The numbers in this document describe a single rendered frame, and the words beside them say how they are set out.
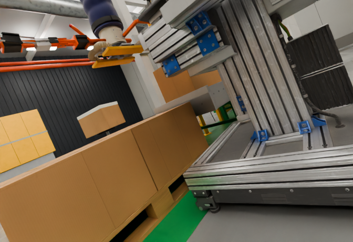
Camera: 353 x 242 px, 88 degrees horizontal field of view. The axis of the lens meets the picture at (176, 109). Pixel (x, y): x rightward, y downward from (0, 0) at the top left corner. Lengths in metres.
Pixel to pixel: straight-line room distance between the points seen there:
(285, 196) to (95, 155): 0.82
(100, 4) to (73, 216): 1.28
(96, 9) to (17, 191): 1.15
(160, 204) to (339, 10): 9.88
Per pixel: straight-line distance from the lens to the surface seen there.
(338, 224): 0.88
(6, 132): 8.45
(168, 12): 0.81
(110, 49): 1.28
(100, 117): 3.14
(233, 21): 1.01
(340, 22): 10.24
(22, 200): 0.93
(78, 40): 1.34
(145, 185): 1.11
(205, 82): 1.73
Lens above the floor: 0.57
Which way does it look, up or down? 2 degrees down
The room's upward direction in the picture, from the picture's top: 23 degrees counter-clockwise
